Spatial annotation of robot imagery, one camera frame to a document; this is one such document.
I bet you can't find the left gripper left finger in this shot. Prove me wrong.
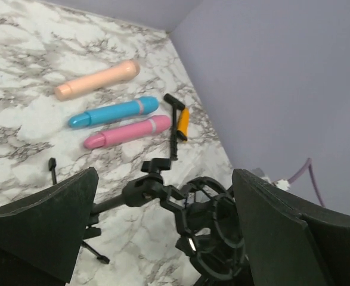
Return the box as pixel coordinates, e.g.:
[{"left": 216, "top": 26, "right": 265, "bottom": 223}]
[{"left": 0, "top": 167, "right": 98, "bottom": 285}]

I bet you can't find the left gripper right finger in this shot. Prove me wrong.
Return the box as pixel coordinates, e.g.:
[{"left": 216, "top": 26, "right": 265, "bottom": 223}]
[{"left": 232, "top": 169, "right": 350, "bottom": 285}]

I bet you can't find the black tripod mic stand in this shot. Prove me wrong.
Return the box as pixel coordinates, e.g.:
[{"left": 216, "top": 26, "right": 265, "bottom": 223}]
[{"left": 48, "top": 157, "right": 247, "bottom": 286}]

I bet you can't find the pink microphone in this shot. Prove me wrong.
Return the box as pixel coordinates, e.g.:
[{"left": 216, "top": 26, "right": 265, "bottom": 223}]
[{"left": 83, "top": 115, "right": 171, "bottom": 150}]

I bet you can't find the blue microphone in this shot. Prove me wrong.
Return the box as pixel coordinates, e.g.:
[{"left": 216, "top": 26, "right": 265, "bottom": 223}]
[{"left": 68, "top": 96, "right": 159, "bottom": 128}]

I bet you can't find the beige microphone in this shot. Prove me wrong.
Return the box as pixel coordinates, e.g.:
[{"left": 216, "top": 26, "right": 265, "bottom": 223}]
[{"left": 54, "top": 60, "right": 140, "bottom": 101}]

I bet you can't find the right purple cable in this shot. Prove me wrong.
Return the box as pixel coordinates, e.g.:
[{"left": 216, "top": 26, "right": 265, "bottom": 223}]
[{"left": 270, "top": 157, "right": 326, "bottom": 208}]

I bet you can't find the orange handled tool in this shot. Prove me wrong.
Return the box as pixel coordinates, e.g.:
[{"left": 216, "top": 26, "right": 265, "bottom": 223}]
[{"left": 163, "top": 94, "right": 190, "bottom": 161}]

